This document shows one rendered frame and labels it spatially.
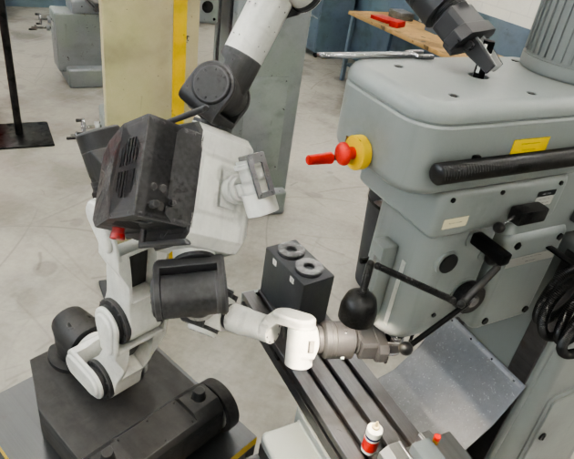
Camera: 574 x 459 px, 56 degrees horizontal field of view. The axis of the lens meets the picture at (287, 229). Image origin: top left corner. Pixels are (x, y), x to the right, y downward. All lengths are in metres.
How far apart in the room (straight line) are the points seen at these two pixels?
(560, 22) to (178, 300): 0.88
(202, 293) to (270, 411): 1.71
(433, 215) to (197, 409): 1.22
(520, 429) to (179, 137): 1.23
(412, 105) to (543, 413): 1.09
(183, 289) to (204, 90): 0.40
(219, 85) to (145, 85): 1.50
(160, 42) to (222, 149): 1.49
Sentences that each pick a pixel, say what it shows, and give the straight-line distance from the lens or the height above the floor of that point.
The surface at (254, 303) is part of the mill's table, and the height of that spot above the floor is 0.94.
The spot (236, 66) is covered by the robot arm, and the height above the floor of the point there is 1.80.
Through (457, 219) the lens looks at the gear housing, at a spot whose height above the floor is 1.67.
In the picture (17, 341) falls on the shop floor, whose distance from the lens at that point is 3.14.
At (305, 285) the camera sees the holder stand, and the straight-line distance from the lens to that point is 1.65.
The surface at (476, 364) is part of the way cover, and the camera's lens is 1.69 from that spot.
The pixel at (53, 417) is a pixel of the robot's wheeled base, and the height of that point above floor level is 0.57.
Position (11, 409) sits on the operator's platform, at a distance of 2.31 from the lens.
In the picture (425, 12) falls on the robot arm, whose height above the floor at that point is 1.97.
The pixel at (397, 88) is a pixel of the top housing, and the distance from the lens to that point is 0.90.
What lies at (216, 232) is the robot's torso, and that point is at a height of 1.52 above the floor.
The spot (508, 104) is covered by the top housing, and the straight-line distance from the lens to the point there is 0.96.
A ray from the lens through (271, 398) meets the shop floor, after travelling 2.80.
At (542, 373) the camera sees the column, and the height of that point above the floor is 1.15.
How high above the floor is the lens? 2.13
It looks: 32 degrees down
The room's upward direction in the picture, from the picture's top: 9 degrees clockwise
